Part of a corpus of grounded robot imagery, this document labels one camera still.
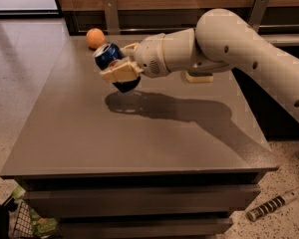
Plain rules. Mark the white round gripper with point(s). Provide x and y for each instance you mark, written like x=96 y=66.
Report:
x=149 y=56

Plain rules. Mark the blue pepsi can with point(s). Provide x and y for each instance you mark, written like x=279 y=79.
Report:
x=107 y=54

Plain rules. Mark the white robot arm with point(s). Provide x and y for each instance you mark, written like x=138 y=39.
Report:
x=220 y=42

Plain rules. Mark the orange fruit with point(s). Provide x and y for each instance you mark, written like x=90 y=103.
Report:
x=95 y=38

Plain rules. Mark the green yellow sponge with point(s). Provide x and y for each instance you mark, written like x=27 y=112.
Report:
x=195 y=78

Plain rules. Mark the grey upper drawer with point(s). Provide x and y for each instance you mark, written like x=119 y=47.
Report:
x=108 y=202

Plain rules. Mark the grey drawer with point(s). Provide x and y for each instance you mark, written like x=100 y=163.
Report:
x=108 y=202
x=145 y=228

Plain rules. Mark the grey lower drawer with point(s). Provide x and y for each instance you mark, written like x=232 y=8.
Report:
x=145 y=228

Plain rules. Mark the green snack bag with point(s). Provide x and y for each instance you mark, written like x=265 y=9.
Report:
x=26 y=223

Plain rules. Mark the striped power strip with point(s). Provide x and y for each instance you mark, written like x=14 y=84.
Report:
x=271 y=205

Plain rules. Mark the left metal bracket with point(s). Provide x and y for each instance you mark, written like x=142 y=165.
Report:
x=112 y=17

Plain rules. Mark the metal bracket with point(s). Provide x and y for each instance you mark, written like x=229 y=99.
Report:
x=257 y=13
x=112 y=17

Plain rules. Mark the metal rail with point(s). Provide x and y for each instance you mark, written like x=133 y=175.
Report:
x=263 y=29

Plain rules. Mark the right metal bracket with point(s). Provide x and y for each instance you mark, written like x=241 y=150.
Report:
x=257 y=13

